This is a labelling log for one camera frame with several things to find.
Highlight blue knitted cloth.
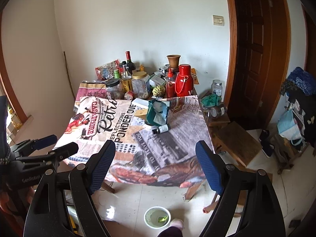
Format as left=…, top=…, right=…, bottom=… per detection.
left=280, top=67, right=314, bottom=97

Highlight tall glass oil bottle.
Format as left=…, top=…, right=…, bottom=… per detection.
left=121, top=61, right=133, bottom=93

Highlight small dark wooden stool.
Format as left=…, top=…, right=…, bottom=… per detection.
left=270, top=133, right=309, bottom=174

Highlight thin wooden stick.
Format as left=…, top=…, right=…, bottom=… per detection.
left=63, top=51, right=76, bottom=100

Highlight printed newspaper-pattern tablecloth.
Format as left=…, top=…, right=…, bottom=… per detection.
left=53, top=81, right=214, bottom=188

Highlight dark wine bottle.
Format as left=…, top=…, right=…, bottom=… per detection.
left=125, top=51, right=136, bottom=76

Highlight clear glass jar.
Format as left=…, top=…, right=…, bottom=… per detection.
left=211, top=80, right=223, bottom=97

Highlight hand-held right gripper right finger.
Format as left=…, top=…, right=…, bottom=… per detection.
left=195, top=140, right=287, bottom=237

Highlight white flat box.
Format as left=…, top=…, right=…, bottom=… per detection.
left=132, top=98, right=149, bottom=108

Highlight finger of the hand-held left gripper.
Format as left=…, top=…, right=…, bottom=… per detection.
left=15, top=142, right=79, bottom=172
left=10, top=134, right=58, bottom=157

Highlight green plastic bag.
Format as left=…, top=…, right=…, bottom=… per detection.
left=200, top=93, right=222, bottom=108

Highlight white bowl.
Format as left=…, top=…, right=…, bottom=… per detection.
left=144, top=207, right=171, bottom=228

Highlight clear snack bag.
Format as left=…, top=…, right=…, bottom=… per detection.
left=95, top=59, right=121, bottom=79

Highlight pink slipper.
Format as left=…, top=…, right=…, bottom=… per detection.
left=170, top=218, right=184, bottom=230

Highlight brown clay pot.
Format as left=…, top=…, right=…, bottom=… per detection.
left=166, top=55, right=181, bottom=72

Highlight black-lidded clear jar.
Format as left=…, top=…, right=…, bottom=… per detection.
left=105, top=79, right=124, bottom=100

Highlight dark-contents jar lying sideways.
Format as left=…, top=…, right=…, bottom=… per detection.
left=207, top=103, right=227, bottom=119

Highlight yellow liquid bottle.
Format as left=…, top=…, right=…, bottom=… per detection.
left=8, top=106, right=21, bottom=129

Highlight gold-lidded clear jar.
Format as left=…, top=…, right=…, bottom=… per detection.
left=132, top=71, right=151, bottom=100

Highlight black clothes pile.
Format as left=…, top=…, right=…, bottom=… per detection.
left=284, top=91, right=316, bottom=158

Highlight dark wooden door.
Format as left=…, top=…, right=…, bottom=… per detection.
left=231, top=0, right=292, bottom=124

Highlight wooden window frame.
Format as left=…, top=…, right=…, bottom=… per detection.
left=0, top=54, right=34, bottom=131

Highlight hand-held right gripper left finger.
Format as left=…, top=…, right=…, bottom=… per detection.
left=23, top=139, right=116, bottom=237

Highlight teal snack bag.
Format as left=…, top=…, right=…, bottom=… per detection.
left=145, top=99, right=169, bottom=126

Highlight wooden side table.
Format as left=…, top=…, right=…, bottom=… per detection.
left=197, top=85, right=231, bottom=130

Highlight green custard apple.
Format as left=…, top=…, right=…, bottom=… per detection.
left=152, top=85, right=166, bottom=99

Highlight red chili sauce bottle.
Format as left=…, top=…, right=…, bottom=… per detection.
left=166, top=69, right=176, bottom=99

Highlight red thermos flask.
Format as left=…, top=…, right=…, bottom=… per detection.
left=175, top=64, right=195, bottom=97

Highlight person's right leg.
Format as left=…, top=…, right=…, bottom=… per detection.
left=157, top=227, right=183, bottom=237

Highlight small dark glass bottle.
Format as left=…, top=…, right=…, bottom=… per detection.
left=152, top=124, right=171, bottom=135

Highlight orange packet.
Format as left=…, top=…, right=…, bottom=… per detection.
left=191, top=69, right=200, bottom=86

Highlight dark shoe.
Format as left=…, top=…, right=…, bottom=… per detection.
left=259, top=130, right=274, bottom=157

